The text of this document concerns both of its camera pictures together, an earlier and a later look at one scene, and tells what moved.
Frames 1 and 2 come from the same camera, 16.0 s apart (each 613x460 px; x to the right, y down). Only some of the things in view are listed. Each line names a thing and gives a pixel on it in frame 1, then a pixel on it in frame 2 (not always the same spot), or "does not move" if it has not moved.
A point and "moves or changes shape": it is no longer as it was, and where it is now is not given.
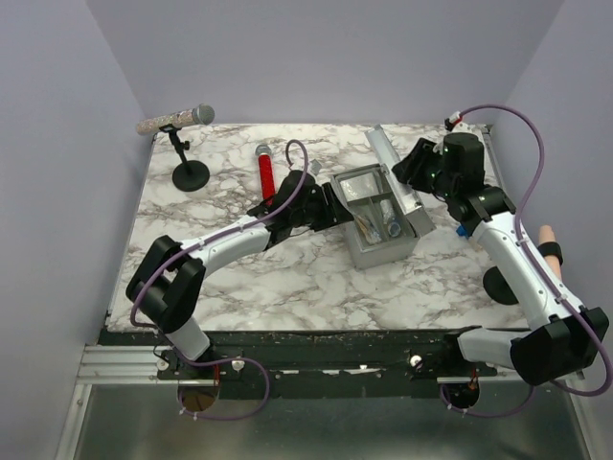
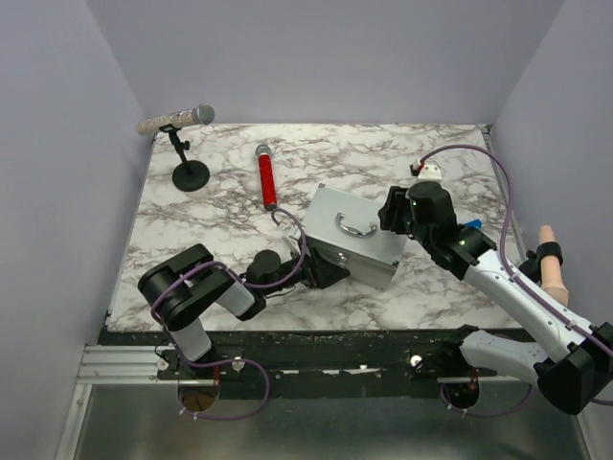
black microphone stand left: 188,175 does not move
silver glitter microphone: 203,114 does not move
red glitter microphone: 266,174 does not move
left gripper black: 331,214 → 320,272
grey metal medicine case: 388,220 moves or changes shape
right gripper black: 422,153 → 397,199
